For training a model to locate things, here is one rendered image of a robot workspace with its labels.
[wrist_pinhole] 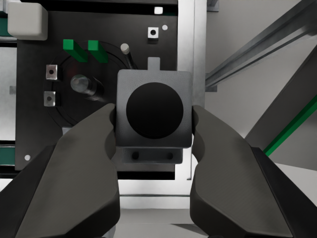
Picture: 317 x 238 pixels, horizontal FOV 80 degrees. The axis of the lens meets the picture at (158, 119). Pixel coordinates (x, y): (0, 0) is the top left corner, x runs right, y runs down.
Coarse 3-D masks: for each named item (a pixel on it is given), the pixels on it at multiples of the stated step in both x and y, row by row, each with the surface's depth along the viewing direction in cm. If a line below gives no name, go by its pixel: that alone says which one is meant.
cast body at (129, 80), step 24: (120, 72) 11; (144, 72) 11; (168, 72) 11; (120, 96) 11; (144, 96) 10; (168, 96) 10; (120, 120) 11; (144, 120) 10; (168, 120) 10; (120, 144) 10; (144, 144) 11; (168, 144) 11
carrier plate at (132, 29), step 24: (48, 24) 28; (72, 24) 29; (96, 24) 29; (120, 24) 29; (144, 24) 29; (168, 24) 29; (24, 48) 28; (48, 48) 28; (120, 48) 29; (144, 48) 29; (168, 48) 29; (24, 72) 28; (24, 96) 28; (24, 120) 28; (48, 120) 28; (24, 144) 28; (48, 144) 28; (120, 168) 29; (144, 168) 29; (168, 168) 29
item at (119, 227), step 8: (120, 224) 40; (128, 224) 40; (136, 224) 40; (144, 224) 40; (152, 224) 40; (160, 224) 40; (168, 224) 40; (176, 224) 41; (184, 224) 42; (120, 232) 40; (128, 232) 40; (136, 232) 40; (144, 232) 40; (152, 232) 40; (160, 232) 40; (168, 232) 40; (176, 232) 40; (184, 232) 40; (192, 232) 40; (200, 232) 41
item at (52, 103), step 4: (44, 92) 25; (48, 92) 25; (52, 92) 25; (56, 92) 25; (44, 96) 25; (48, 96) 25; (52, 96) 25; (56, 96) 25; (44, 100) 25; (48, 100) 25; (52, 100) 25; (56, 100) 25; (44, 104) 25; (48, 104) 25; (52, 104) 25; (56, 104) 25
